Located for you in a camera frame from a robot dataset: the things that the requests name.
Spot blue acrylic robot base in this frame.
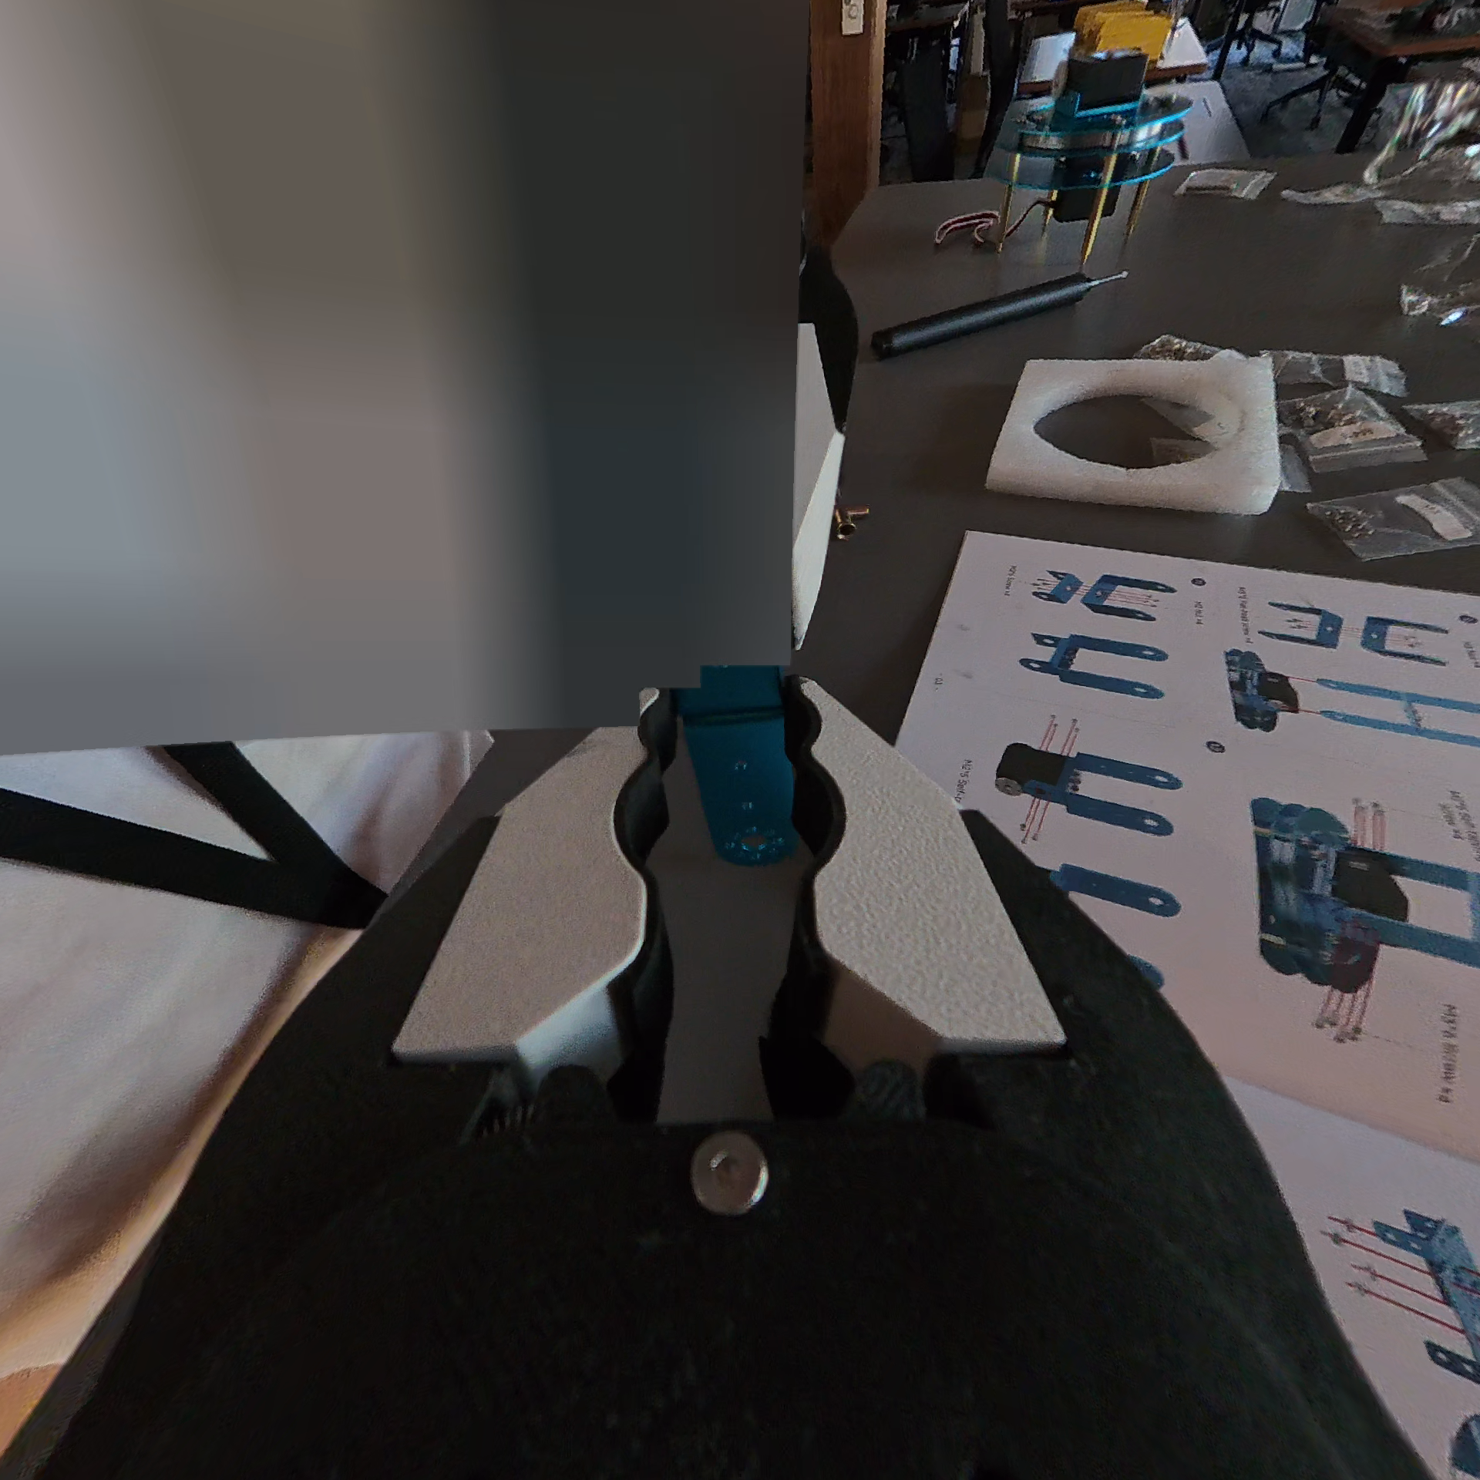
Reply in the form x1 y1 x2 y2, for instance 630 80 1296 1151
986 48 1195 265

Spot black screwdriver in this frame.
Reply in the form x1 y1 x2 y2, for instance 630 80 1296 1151
870 268 1131 362

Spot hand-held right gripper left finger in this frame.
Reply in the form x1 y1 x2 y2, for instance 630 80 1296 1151
391 689 682 1125

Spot blue metal bracket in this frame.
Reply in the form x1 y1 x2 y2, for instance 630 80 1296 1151
674 664 802 871

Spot white foam piece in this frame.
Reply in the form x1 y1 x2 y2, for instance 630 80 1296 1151
986 350 1283 516

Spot black lanyard strap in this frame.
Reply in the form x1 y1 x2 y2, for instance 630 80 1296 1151
0 740 389 933

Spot pile of clear screw bags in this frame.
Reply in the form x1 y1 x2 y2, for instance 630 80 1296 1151
1137 165 1480 564

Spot assembly instruction booklet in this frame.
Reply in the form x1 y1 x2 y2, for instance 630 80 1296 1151
896 529 1480 1480

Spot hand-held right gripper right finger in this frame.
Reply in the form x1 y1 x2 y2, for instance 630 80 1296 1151
759 675 1071 1124

